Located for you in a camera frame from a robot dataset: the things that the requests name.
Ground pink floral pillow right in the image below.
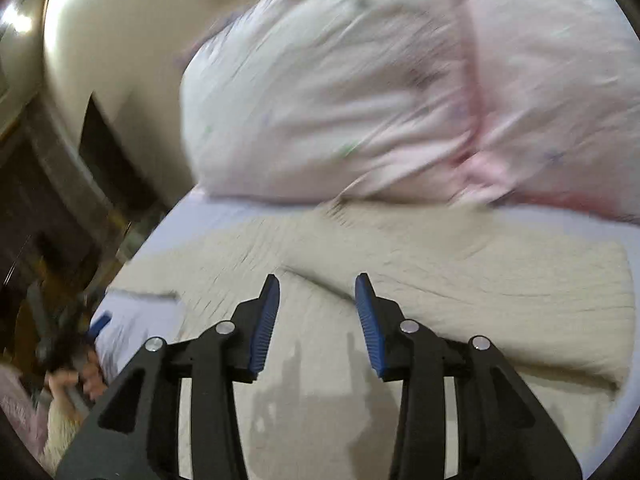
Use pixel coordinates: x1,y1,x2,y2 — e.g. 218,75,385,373
465,0,639,222

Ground beige cable-knit sweater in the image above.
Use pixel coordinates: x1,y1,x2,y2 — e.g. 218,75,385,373
106,199,634,480

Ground pink floral pillow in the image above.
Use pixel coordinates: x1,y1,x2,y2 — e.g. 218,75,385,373
465,0,639,222
180,0,477,203

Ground left hand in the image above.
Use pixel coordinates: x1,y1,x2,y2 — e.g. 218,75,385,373
44,347,107,401

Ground pink floral pillow left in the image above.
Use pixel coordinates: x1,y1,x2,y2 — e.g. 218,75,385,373
180,0,477,203

